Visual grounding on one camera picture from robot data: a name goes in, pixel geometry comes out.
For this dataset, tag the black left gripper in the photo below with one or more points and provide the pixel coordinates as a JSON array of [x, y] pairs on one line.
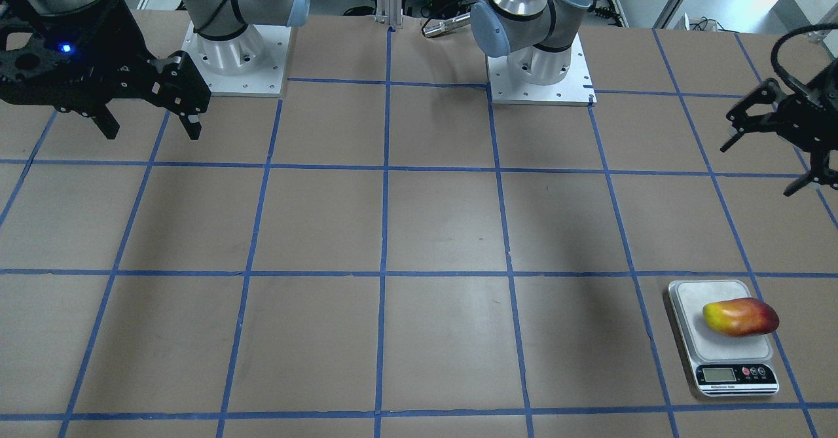
[[814, 118]]

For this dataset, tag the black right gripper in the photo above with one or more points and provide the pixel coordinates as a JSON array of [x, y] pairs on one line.
[[116, 40]]

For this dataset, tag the red yellow mango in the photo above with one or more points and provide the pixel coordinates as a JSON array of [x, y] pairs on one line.
[[741, 317]]

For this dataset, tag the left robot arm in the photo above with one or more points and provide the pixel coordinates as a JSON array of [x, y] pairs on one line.
[[536, 37]]

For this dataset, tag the silver digital kitchen scale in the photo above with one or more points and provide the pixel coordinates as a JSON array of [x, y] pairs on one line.
[[720, 365]]

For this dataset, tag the silver metal connector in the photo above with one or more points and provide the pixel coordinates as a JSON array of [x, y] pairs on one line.
[[446, 26]]

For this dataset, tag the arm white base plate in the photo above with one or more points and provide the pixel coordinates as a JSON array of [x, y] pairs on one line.
[[253, 64], [536, 77]]

